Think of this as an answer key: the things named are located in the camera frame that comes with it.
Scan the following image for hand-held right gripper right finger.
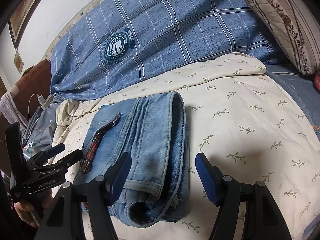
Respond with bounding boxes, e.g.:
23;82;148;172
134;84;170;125
195;152;293;240

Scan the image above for grey star-print bedding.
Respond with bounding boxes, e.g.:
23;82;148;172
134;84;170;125
21;94;63;160

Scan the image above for white power strip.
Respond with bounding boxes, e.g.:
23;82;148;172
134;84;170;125
40;94;54;110

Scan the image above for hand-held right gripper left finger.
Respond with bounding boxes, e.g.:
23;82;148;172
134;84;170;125
34;152;132;240

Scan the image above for striped floral pillow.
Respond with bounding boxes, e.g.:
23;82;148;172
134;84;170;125
239;0;320;77

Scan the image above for small framed wall picture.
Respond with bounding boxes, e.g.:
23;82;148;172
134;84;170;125
14;50;24;74

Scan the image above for pink object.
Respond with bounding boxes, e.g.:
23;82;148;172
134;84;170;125
313;70;320;93

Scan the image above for brown headboard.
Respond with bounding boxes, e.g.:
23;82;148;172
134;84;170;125
11;59;52;110

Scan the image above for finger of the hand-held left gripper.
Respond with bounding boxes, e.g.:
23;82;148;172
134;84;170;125
25;143;66;167
32;149;84;173

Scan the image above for blue denim pants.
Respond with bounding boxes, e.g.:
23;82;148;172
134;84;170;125
74;91;192;225

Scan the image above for large framed wall picture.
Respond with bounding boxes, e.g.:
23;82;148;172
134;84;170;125
7;0;54;49

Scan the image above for grey-blue bed sheet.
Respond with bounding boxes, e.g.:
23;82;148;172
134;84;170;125
265;64;320;140

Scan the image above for cream leaf-print quilt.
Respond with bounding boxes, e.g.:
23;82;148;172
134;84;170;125
51;52;320;240

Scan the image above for blue plaid duvet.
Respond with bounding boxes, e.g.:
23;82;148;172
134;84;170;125
50;0;288;102

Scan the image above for lilac cloth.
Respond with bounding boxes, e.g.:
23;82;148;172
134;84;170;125
0;90;29;130

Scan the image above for white charging cable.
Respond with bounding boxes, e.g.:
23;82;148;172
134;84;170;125
28;94;40;120

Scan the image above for person's left hand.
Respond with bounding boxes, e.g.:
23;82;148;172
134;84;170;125
14;189;53;228

